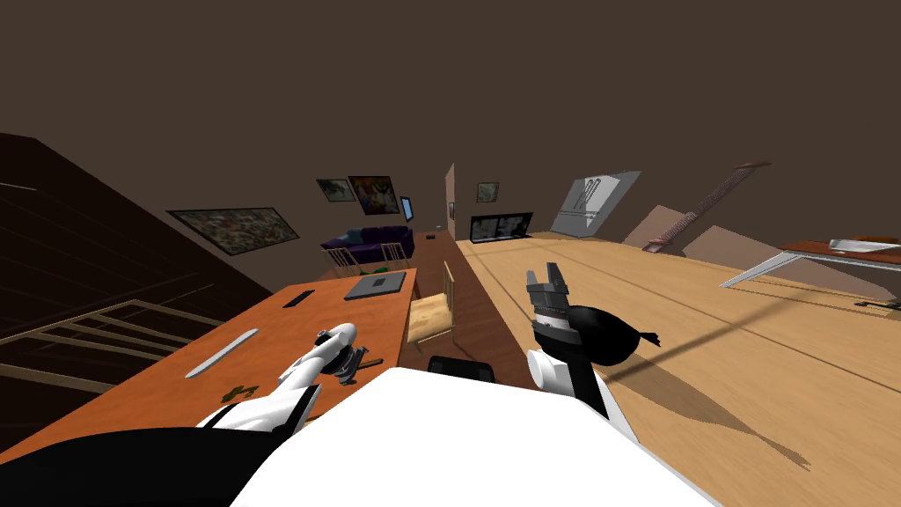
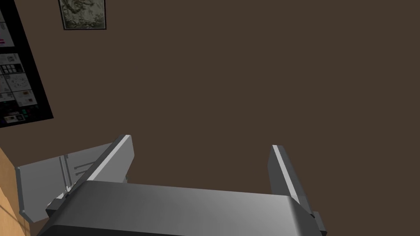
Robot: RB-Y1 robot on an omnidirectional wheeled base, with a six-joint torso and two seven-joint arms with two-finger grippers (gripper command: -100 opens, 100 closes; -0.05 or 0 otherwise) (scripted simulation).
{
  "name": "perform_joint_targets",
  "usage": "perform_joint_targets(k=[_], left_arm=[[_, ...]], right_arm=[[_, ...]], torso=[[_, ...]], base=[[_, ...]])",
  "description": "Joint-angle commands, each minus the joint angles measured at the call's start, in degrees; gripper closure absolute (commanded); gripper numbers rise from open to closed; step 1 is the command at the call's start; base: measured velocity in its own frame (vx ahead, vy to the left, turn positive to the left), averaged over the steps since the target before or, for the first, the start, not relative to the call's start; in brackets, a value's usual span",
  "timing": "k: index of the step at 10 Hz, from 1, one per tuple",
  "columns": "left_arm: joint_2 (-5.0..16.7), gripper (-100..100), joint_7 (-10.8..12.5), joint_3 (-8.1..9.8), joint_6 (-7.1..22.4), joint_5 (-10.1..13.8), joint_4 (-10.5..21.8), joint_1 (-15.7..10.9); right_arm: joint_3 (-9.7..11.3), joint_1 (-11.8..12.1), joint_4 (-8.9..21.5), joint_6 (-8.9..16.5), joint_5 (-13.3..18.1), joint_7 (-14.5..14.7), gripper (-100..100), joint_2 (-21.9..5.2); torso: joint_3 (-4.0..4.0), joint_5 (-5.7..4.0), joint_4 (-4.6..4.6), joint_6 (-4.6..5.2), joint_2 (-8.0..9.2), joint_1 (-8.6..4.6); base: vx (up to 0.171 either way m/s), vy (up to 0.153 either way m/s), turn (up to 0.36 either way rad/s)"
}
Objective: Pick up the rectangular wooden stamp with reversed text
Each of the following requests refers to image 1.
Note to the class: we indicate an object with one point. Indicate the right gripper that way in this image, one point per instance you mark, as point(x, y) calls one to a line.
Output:
point(549, 304)

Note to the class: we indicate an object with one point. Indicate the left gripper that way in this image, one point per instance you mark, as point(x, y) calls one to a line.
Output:
point(346, 362)

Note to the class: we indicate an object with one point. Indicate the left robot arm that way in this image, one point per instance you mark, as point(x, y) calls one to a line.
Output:
point(281, 405)

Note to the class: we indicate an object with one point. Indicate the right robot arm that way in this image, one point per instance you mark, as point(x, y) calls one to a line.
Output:
point(598, 334)

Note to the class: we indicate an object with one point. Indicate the black television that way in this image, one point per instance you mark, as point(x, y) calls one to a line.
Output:
point(501, 227)

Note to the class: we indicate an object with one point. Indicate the black remote control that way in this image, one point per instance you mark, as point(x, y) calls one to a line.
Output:
point(299, 298)

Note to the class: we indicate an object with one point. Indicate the grey laptop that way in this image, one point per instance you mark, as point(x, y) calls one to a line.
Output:
point(375, 285)

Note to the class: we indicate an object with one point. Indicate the grey refrigerator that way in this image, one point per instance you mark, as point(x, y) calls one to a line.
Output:
point(591, 204)

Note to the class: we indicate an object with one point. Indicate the light wooden chair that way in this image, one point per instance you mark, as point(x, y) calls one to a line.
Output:
point(431, 313)

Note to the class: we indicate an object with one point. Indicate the small green object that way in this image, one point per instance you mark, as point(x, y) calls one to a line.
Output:
point(239, 393)

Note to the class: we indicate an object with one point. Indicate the purple sofa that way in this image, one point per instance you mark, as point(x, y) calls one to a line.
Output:
point(369, 243)

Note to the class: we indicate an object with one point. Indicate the silver long knife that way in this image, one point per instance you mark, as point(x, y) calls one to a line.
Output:
point(222, 353)

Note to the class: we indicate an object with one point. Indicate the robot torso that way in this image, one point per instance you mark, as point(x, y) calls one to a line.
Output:
point(457, 451)

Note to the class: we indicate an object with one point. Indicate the orange wooden table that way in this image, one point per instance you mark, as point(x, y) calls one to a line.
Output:
point(176, 380)

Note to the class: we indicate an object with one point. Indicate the long reddish brown floor lamp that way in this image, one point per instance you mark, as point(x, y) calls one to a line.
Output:
point(704, 208)

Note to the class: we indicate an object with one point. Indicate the brown table with metal legs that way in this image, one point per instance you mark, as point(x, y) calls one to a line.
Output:
point(816, 252)

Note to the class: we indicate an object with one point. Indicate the small greenish wall picture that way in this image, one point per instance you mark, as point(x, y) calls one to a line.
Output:
point(488, 192)

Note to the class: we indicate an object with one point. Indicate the small blue wall picture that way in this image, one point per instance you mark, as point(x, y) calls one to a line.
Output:
point(407, 208)

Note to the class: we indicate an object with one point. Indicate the colourful wall picture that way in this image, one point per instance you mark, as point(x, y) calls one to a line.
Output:
point(374, 195)

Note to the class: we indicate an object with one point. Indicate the small dark wall picture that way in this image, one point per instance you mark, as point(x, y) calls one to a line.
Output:
point(336, 190)

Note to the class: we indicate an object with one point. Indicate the wide dark wall picture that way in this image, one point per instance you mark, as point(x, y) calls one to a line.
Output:
point(236, 229)

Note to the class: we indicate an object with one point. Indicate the wooden slatted rail frame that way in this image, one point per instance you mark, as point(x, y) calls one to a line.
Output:
point(84, 338)

